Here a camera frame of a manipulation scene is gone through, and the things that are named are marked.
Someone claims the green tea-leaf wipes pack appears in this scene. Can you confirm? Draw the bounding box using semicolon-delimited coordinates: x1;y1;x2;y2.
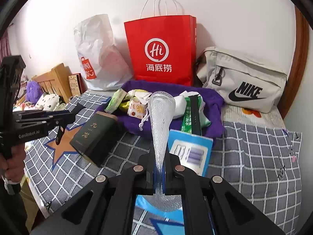
104;88;127;114

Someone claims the white glove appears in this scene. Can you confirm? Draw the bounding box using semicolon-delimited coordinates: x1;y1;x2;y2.
119;89;152;111

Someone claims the person's left hand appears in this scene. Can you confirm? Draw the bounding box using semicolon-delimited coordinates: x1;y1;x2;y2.
1;144;26;183

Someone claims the white spotted pillow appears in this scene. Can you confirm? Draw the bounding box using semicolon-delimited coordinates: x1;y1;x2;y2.
35;93;60;111

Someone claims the brown star sticker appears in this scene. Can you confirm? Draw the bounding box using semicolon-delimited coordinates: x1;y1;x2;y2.
44;125;82;170

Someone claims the wooden headboard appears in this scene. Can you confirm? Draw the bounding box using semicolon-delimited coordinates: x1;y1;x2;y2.
32;63;72;103

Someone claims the purple plush toy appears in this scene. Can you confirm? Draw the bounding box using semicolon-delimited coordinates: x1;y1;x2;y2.
26;81;43;104

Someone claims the brown book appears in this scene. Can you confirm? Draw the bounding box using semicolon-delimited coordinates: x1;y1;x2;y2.
68;73;86;97

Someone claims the dark green tea tin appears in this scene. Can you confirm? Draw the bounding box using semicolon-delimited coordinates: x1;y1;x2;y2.
70;111;121;167

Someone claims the blue star sticker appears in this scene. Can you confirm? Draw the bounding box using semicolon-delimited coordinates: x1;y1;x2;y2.
130;195;185;235

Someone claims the blue tissue pack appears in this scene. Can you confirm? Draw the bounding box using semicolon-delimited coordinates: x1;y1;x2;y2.
168;129;213;177

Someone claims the grey checked tablecloth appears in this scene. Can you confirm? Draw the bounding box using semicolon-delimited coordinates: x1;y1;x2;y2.
24;90;302;235

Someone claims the white Miniso plastic bag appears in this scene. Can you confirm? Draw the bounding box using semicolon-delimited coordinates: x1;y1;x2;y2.
74;14;133;91

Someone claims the fruit print tissue pack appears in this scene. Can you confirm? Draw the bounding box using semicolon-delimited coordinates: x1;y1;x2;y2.
127;98;147;119

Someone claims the green toothpaste box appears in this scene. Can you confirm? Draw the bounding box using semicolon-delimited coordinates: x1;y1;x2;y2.
180;94;211;136

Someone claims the purple towel tray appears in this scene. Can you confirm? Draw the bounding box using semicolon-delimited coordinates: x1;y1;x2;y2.
113;80;224;139

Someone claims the duck print bed sheet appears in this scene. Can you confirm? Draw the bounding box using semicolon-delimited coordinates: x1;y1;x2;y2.
221;105;285;129

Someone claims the red Haidilao paper bag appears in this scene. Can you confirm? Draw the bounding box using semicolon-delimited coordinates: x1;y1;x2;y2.
124;14;197;86

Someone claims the grey Nike waist bag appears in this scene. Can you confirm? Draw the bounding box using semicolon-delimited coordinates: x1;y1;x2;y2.
196;47;287;113

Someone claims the brown wooden door frame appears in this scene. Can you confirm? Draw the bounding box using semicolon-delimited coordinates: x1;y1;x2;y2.
277;6;309;119

